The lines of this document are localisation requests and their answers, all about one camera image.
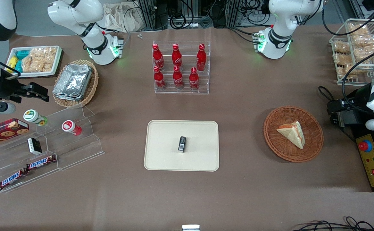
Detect red cookie box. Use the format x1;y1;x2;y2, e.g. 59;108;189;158
0;118;30;149

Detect brown round wicker basket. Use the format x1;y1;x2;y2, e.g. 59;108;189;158
263;106;324;163

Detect stacked aluminium foil containers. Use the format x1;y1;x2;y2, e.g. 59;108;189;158
53;64;93;102

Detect aluminium frame rack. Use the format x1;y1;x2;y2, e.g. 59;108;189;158
136;0;249;31

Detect beige cloth bag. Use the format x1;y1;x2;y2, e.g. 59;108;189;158
102;3;144;33

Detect red lid jar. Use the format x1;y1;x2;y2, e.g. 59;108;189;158
62;120;82;136

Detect clear bag of rice crackers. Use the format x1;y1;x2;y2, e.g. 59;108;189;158
21;47;58;73

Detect black appliance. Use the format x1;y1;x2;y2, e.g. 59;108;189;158
327;83;374;193

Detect black arm base cables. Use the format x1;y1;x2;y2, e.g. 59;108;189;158
228;27;262;44

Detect beige plastic tray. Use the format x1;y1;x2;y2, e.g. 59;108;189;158
144;120;220;172

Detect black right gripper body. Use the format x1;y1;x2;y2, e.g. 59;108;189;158
0;74;26;103

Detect white rectangular snack tray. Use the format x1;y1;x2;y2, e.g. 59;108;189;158
5;46;62;78

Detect bagged rice cracker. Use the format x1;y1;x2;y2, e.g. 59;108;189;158
333;53;354;66
337;64;358;80
352;47;374;62
332;41;351;54
348;24;370;36
351;34;374;47

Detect snickers bar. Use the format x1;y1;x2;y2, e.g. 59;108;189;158
0;168;28;190
26;155;57;171

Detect clear acrylic bottle rack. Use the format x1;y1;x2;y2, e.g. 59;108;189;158
153;41;211;94

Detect red cola bottle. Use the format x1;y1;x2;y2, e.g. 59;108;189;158
196;44;207;72
189;67;200;91
153;66;166;90
152;44;165;71
171;43;183;71
172;65;184;90

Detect white wire rack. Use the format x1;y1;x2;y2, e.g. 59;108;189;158
329;18;374;86

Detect black appliance cable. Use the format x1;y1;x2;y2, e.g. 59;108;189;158
318;86;357;142

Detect small black white box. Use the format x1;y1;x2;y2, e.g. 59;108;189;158
27;137;43;155

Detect black cable bundle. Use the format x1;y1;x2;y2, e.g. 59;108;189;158
292;216;374;231

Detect clear acrylic stepped shelf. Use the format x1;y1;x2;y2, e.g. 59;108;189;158
0;104;105;193

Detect green lid jar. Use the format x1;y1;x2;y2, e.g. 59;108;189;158
23;109;48;126

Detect light oval wicker basket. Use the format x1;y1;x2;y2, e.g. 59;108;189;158
53;59;99;108

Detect triangular sandwich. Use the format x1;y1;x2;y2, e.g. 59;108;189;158
276;121;306;150

